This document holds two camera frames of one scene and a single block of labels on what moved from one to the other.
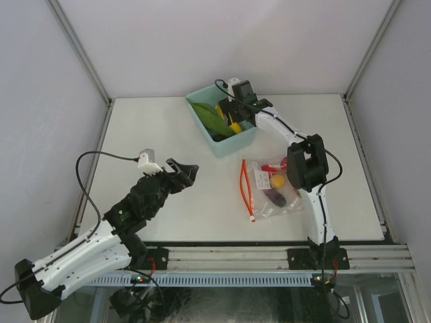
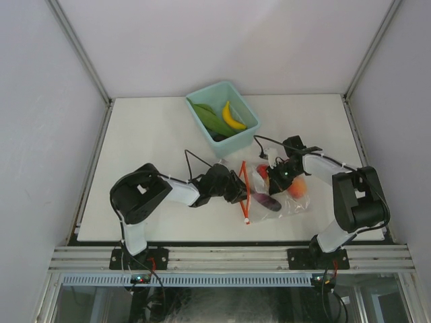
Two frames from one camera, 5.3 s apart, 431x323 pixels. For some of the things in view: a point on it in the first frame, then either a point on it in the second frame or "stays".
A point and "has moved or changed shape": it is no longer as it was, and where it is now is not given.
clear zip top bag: (267, 190) stays
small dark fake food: (217, 137) stays
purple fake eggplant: (276, 198) has moved or changed shape
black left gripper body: (173, 184) -> (231, 188)
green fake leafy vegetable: (214, 122) stays
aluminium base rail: (374, 258) stays
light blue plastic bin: (210, 96) stays
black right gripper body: (234, 108) -> (282, 175)
